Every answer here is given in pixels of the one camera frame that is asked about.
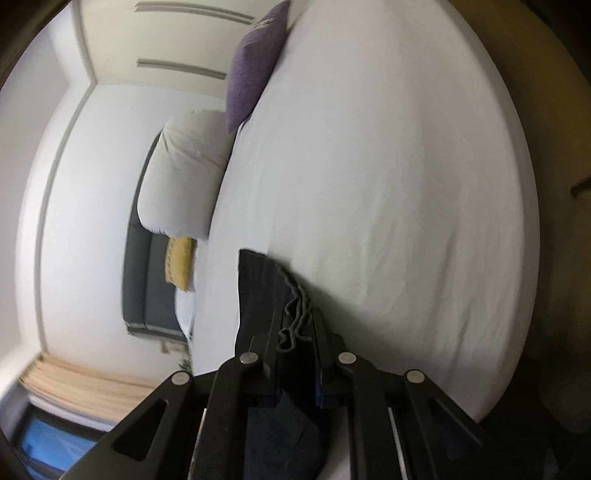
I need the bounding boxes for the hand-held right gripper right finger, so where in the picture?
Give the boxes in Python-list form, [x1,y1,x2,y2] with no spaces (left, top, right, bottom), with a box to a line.
[311,307,504,480]

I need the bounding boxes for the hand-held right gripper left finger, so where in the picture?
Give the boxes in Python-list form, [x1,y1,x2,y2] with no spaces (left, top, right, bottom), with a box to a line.
[60,305,284,480]

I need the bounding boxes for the black pants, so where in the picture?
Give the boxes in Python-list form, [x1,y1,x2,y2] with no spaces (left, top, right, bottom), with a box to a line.
[235,249,333,480]

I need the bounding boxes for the white pillow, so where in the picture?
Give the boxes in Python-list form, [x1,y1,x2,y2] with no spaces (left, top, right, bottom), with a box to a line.
[174,240,197,337]

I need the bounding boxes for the yellow cushion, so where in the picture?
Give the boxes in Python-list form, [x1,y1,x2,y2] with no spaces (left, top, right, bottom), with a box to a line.
[165,236,195,292]

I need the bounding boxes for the grey upholstered headboard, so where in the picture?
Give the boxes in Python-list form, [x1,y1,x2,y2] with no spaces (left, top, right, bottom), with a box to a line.
[121,134,190,340]

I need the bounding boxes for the bed with white sheet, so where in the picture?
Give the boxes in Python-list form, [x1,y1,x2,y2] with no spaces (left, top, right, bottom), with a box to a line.
[185,0,541,480]

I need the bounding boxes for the beige curtain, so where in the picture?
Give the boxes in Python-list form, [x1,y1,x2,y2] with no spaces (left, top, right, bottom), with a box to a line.
[18,353,158,422]

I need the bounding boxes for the white folded duvet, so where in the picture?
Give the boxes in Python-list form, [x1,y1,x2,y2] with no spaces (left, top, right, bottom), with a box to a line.
[137,110,234,241]

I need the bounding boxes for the black framed window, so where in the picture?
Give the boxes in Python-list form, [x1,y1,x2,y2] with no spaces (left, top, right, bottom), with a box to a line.
[9,401,108,480]

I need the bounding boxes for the purple cushion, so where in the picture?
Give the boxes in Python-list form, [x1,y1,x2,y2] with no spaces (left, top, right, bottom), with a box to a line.
[225,0,293,134]

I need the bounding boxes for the cream wardrobe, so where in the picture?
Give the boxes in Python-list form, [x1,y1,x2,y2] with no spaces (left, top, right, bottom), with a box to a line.
[76,0,305,100]

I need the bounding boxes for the black wardrobe handle pair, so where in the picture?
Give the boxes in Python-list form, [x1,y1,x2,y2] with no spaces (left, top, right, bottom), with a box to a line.
[137,58,227,80]
[135,1,256,22]

